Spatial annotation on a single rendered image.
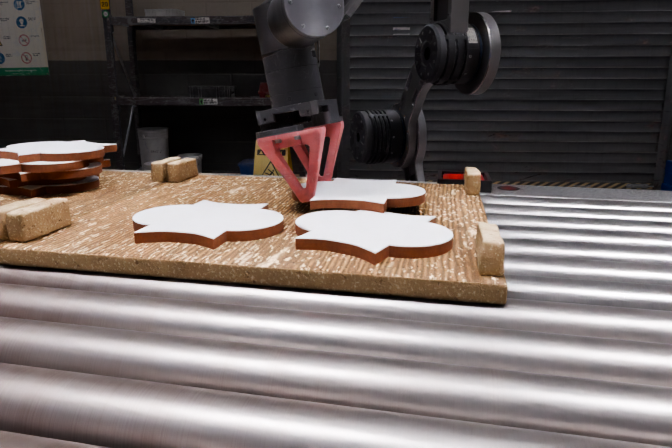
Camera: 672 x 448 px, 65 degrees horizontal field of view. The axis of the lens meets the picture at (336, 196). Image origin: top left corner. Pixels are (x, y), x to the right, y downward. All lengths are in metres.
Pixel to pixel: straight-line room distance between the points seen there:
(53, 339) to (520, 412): 0.27
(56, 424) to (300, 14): 0.35
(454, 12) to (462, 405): 1.11
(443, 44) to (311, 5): 0.82
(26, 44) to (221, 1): 2.07
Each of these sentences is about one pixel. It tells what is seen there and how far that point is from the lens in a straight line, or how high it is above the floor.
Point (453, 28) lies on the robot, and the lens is 1.31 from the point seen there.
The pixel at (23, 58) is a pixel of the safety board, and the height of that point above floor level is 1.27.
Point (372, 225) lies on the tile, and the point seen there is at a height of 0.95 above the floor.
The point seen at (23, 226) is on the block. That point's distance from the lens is 0.52.
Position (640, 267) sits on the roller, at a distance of 0.51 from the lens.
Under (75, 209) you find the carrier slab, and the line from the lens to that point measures 0.63.
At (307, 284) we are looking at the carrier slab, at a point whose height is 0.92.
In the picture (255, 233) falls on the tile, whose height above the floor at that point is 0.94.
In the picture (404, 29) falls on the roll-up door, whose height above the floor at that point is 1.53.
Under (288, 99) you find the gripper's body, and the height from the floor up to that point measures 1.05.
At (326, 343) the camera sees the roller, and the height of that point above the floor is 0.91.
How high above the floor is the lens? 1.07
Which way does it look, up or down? 13 degrees down
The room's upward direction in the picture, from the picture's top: straight up
